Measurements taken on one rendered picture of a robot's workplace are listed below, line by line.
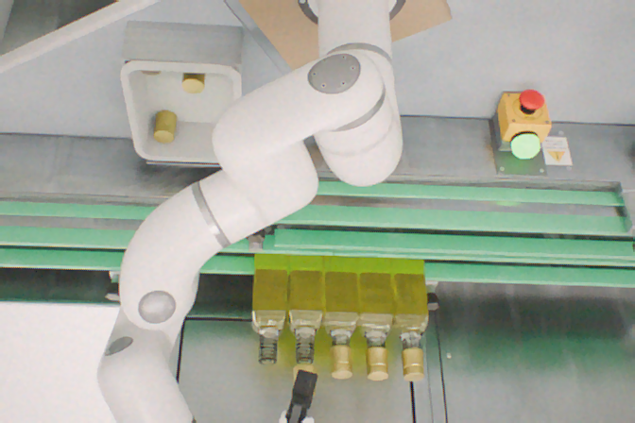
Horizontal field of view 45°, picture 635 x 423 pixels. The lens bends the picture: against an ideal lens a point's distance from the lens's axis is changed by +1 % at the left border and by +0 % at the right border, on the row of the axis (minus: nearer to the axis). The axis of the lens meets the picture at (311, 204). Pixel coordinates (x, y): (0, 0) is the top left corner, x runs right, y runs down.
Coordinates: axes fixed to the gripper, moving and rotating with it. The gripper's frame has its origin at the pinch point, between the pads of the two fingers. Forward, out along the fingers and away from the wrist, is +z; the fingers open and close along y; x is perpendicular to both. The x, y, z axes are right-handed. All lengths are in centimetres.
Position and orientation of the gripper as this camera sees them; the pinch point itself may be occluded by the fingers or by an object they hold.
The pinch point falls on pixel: (303, 389)
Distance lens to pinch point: 122.3
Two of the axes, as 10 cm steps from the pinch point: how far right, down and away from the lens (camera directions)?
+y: 0.7, -5.6, -8.2
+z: 2.6, -7.9, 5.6
